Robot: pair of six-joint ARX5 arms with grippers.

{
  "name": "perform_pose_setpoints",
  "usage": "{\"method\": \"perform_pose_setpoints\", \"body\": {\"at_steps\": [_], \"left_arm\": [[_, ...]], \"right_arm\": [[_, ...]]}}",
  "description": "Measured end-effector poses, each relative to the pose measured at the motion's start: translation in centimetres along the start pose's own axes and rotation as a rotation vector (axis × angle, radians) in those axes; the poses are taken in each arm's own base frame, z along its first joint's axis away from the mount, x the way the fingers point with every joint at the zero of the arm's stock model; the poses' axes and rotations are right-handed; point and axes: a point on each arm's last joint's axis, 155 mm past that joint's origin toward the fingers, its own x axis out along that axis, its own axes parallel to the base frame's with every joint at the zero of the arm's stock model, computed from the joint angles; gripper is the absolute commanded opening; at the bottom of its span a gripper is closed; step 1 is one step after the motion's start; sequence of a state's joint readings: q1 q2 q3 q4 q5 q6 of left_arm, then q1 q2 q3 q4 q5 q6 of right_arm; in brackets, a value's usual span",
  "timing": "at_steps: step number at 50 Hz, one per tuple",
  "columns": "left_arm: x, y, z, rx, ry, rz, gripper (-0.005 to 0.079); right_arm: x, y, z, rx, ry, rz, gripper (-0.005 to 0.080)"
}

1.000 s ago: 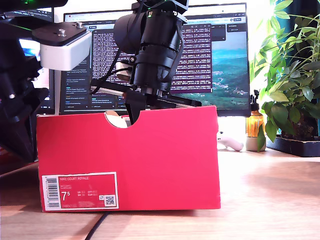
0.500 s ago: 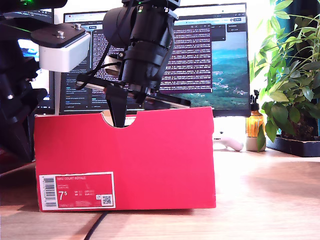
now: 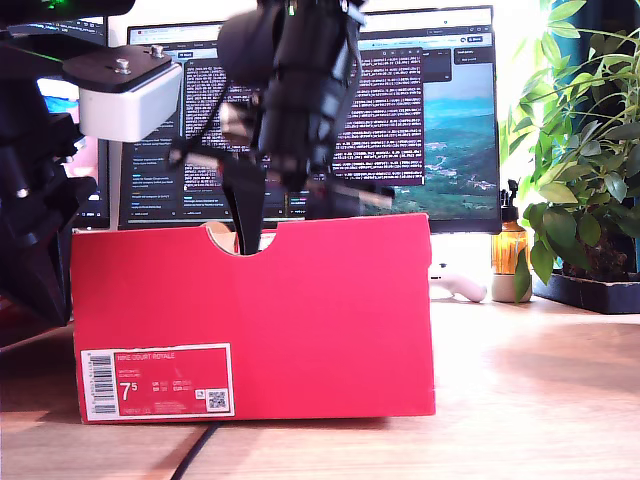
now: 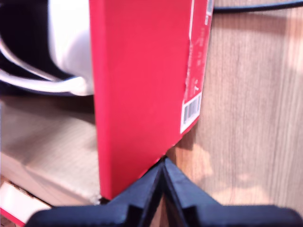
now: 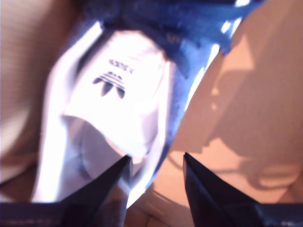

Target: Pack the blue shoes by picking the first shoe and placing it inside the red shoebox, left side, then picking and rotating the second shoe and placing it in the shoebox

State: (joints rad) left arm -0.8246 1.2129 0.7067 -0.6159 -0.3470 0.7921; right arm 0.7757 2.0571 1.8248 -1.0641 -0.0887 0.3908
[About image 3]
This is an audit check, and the red cardboard shoebox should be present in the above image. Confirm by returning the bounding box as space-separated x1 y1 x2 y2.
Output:
69 213 437 425

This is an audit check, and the crumpled packing paper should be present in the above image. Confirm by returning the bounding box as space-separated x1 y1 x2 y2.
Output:
202 221 239 256

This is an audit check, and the wide black computer monitor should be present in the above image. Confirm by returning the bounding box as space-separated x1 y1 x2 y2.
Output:
117 5 503 235

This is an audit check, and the white handheld controller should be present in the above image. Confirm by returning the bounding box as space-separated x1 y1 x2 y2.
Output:
429 263 489 304

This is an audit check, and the amber spray bottle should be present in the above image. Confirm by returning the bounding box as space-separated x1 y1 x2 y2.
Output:
490 179 530 276

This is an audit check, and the small white pot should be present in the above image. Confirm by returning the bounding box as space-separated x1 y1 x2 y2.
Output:
490 272 534 305

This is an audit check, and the green leafy potted plant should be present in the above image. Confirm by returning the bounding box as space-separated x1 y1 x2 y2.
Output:
499 0 640 301

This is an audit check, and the black plant tray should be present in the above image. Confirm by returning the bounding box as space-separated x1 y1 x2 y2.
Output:
532 272 640 315

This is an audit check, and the grey arm camera box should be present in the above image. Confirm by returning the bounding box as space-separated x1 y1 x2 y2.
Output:
218 102 254 146

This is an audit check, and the white arm camera box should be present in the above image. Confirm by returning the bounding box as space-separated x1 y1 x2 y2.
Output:
62 43 184 143

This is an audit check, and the black cable on table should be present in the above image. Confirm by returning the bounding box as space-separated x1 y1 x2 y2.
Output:
172 422 221 480

